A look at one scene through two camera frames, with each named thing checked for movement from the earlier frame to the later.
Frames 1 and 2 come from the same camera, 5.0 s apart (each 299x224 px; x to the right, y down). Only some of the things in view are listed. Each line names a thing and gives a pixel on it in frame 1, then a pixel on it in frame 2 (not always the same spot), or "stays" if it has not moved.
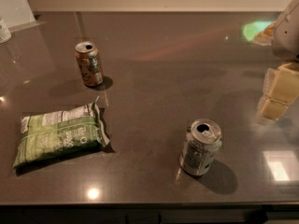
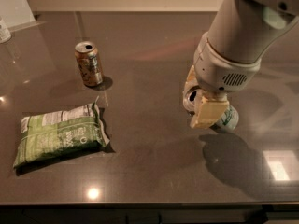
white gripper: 287,36 → 221,70
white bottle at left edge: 5,34 stays
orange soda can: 90,63 stays
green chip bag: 52,134 stays
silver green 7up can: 201,144 → 226,123
